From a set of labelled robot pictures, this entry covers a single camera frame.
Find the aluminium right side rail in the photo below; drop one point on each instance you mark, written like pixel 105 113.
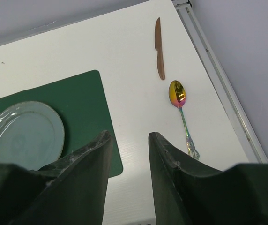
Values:
pixel 227 96

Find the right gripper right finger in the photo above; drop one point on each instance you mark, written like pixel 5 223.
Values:
pixel 188 192

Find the dark green placemat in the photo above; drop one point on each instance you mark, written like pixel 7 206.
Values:
pixel 79 101

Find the brown knife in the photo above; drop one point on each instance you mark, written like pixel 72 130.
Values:
pixel 159 49

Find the grey-blue round plate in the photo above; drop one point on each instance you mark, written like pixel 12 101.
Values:
pixel 32 135

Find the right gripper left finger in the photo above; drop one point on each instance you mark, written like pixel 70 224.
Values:
pixel 69 191

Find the gold spoon green handle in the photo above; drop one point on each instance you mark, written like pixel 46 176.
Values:
pixel 177 96

